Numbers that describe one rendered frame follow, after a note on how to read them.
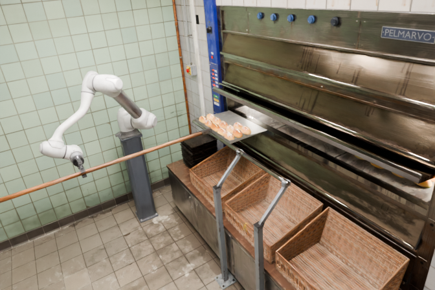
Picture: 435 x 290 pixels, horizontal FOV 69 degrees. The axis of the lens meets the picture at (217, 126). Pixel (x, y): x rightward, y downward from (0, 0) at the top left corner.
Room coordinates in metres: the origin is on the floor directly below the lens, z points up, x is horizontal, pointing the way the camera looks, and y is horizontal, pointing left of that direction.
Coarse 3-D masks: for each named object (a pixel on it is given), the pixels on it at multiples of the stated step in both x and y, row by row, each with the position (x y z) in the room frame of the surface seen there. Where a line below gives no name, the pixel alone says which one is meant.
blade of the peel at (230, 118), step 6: (216, 114) 2.67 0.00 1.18; (222, 114) 2.67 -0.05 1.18; (228, 114) 2.66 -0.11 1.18; (234, 114) 2.65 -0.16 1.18; (198, 120) 2.52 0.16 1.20; (222, 120) 2.53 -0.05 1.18; (228, 120) 2.52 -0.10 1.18; (234, 120) 2.50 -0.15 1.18; (240, 120) 2.49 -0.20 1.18; (246, 120) 2.48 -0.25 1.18; (204, 126) 2.43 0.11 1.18; (252, 126) 2.36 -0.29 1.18; (258, 126) 2.35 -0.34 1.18; (216, 132) 2.26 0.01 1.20; (252, 132) 2.25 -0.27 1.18; (258, 132) 2.24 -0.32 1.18; (222, 138) 2.18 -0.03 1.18; (234, 138) 2.18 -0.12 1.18; (240, 138) 2.14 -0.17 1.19
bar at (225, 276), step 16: (224, 176) 1.91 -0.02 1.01; (272, 208) 1.51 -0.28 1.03; (256, 224) 1.47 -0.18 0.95; (224, 240) 1.87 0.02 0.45; (256, 240) 1.45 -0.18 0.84; (224, 256) 1.86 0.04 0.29; (256, 256) 1.45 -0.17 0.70; (224, 272) 1.86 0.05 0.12; (256, 272) 1.46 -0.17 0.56; (224, 288) 1.79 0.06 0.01; (256, 288) 1.47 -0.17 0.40
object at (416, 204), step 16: (240, 112) 2.68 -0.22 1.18; (272, 128) 2.29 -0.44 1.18; (304, 144) 1.98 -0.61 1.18; (320, 160) 1.80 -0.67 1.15; (336, 160) 1.74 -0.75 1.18; (352, 176) 1.59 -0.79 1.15; (368, 176) 1.53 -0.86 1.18; (384, 192) 1.41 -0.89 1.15; (400, 192) 1.36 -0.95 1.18; (416, 208) 1.26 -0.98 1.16
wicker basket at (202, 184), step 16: (208, 160) 2.59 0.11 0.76; (224, 160) 2.67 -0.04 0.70; (240, 160) 2.53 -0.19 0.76; (192, 176) 2.45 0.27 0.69; (208, 176) 2.57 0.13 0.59; (240, 176) 2.48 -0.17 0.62; (256, 176) 2.19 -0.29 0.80; (208, 192) 2.18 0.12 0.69; (224, 192) 2.29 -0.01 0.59; (224, 208) 2.04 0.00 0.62
